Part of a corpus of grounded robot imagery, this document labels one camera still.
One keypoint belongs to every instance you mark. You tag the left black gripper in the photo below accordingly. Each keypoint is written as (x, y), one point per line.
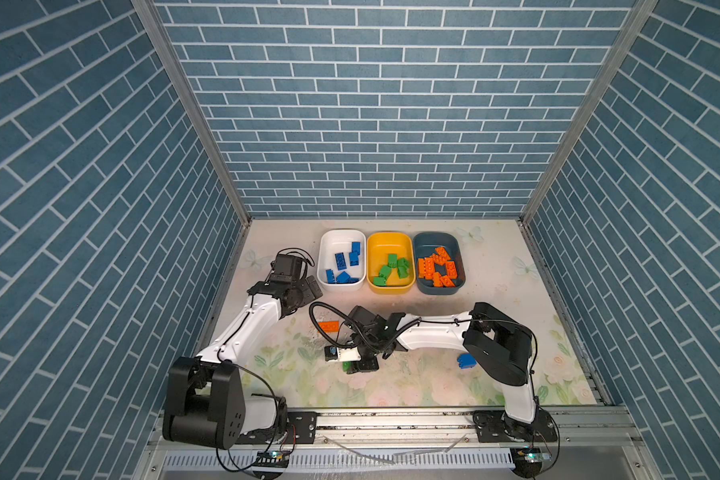
(308, 294)

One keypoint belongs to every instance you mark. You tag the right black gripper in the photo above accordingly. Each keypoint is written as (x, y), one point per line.
(359, 367)

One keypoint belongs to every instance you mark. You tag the orange lego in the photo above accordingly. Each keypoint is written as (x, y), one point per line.
(426, 268)
(329, 326)
(447, 282)
(451, 270)
(439, 261)
(441, 251)

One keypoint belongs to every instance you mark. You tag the tall blue lego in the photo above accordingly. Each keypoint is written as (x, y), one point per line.
(340, 261)

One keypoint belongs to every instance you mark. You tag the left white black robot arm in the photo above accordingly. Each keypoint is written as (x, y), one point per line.
(205, 402)

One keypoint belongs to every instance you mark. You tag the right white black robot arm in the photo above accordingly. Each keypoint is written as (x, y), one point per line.
(504, 348)

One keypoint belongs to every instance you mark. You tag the white plastic container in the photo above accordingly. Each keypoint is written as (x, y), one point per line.
(336, 241)

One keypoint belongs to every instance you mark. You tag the yellow plastic container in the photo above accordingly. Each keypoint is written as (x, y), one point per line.
(379, 246)

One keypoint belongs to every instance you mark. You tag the dark teal plastic container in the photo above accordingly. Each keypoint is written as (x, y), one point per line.
(424, 245)

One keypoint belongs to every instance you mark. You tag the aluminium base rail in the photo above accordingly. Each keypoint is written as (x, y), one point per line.
(576, 442)

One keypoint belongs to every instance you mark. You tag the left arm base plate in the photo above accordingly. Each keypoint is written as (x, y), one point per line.
(297, 427)

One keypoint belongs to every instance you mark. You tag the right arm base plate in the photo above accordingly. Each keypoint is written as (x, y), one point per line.
(494, 426)

